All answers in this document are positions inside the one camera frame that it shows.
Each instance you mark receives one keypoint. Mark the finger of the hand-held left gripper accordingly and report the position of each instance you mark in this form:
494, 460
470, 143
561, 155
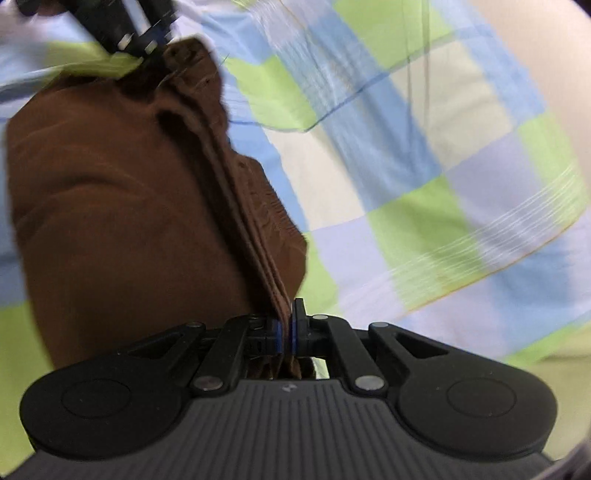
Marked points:
130, 34

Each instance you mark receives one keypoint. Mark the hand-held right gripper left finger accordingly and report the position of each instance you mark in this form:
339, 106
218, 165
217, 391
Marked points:
276, 336

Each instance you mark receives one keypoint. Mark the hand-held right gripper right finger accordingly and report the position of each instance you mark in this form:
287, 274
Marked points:
293, 339

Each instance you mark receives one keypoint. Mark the brown garment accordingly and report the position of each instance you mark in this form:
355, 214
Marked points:
134, 221

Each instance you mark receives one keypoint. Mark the checkered bed sheet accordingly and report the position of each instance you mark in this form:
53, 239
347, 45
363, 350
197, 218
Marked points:
406, 175

